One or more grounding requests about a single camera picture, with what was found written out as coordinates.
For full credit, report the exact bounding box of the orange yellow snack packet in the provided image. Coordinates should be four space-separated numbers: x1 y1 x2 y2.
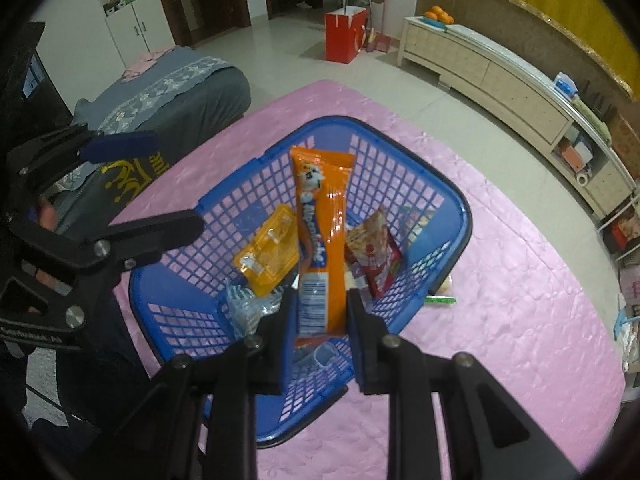
233 204 298 297

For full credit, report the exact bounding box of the pile of oranges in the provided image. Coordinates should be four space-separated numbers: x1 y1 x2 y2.
423 6 454 25

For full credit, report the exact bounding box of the pink tablecloth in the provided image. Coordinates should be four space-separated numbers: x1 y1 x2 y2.
119 80 624 468

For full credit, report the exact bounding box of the blue tissue pack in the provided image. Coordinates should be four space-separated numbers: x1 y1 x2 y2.
553 72 578 101

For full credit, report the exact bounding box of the white wall cupboard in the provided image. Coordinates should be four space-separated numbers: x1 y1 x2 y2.
100 0 175 67

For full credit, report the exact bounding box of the yellow hanging cloth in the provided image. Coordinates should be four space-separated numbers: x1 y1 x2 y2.
508 0 639 100

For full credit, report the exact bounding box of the white metal shelf rack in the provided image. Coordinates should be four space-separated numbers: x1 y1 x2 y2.
598 194 639 268

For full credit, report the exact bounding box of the blue plastic basket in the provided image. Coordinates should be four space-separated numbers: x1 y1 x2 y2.
128 115 474 450

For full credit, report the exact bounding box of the cream TV cabinet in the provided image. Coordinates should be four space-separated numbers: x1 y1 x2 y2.
397 16 638 220

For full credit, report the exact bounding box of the red noodle snack pouch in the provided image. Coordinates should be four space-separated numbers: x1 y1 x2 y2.
345 206 402 299

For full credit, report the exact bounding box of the orange biscuit packet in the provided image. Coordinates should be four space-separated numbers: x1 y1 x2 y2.
290 146 355 340

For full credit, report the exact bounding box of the green cracker packet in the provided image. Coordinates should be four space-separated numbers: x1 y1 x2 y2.
424 275 457 306

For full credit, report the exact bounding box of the red paper bag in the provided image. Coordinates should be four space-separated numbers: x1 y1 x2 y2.
324 6 369 64

